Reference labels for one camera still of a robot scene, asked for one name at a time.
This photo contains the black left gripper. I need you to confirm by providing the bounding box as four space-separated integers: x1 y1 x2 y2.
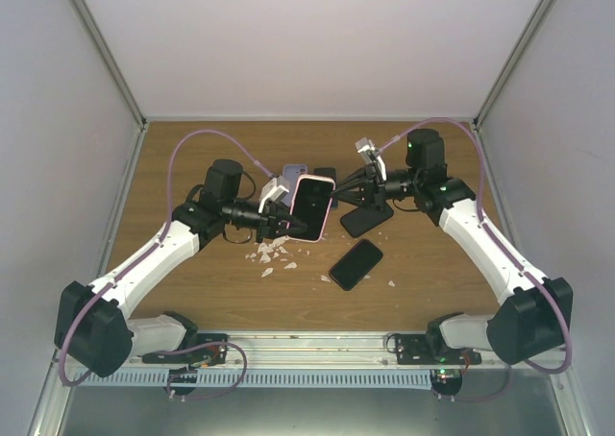
223 198 307 243

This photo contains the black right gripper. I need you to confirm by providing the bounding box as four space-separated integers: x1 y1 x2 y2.
331 164 420 213

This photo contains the lavender phone case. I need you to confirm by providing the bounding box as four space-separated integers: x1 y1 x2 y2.
282 163 308 207

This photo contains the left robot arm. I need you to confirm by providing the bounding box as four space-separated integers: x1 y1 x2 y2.
54 159 307 377

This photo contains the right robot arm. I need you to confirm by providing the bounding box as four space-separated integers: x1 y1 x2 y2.
333 126 574 375

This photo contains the black phone upper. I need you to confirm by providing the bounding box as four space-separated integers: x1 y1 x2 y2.
340 206 394 238

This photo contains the black phone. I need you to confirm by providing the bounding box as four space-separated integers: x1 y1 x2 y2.
340 206 394 238
329 239 383 291

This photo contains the black phone lower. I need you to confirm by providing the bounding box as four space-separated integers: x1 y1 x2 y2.
329 239 383 291

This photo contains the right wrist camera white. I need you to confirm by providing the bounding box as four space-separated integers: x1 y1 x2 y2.
355 137 387 182

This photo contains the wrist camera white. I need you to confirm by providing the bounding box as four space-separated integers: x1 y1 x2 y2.
258 176 289 213
355 137 387 182

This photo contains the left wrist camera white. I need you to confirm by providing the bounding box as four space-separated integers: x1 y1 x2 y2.
258 176 289 213

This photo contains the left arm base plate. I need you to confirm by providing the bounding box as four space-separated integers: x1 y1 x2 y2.
138 333 230 401

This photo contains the grey slotted cable duct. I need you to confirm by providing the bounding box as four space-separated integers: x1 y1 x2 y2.
83 368 431 390

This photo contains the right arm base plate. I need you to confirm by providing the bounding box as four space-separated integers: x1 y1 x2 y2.
383 330 483 401

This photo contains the aluminium rail frame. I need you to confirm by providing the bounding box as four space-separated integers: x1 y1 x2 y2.
29 331 593 435

